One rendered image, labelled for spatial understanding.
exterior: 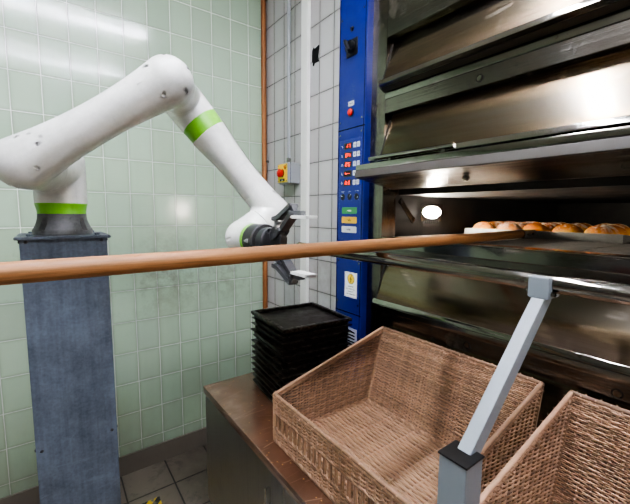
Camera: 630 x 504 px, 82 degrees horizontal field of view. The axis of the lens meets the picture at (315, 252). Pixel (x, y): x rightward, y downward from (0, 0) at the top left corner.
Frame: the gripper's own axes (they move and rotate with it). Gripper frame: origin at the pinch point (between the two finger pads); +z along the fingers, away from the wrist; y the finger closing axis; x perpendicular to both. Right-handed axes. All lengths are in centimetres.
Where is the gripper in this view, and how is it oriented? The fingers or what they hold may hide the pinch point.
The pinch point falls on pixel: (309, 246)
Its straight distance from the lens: 83.7
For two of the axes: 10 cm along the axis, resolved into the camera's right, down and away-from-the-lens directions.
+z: 6.0, 0.9, -7.9
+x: -8.0, 0.6, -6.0
